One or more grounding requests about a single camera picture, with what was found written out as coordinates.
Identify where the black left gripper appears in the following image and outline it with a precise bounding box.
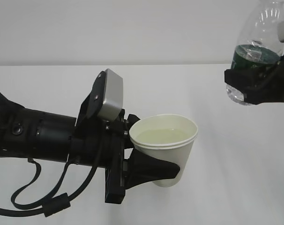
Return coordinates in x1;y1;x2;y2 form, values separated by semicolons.
105;109;180;203

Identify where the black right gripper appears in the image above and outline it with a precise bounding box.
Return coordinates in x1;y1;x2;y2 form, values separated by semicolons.
224;55;284;105

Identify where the white paper cup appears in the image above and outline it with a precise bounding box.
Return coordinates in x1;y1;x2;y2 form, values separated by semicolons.
129;114;198;188

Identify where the clear water bottle green label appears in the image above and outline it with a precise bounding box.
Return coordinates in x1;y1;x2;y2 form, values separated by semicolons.
225;0;284;105

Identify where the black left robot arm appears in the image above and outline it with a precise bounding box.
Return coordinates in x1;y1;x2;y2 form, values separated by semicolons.
0;69;180;204

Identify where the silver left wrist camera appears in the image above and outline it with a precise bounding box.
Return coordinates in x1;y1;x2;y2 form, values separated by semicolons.
97;69;123;121

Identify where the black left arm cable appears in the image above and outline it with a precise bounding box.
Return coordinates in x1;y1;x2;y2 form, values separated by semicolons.
0;84;105;218

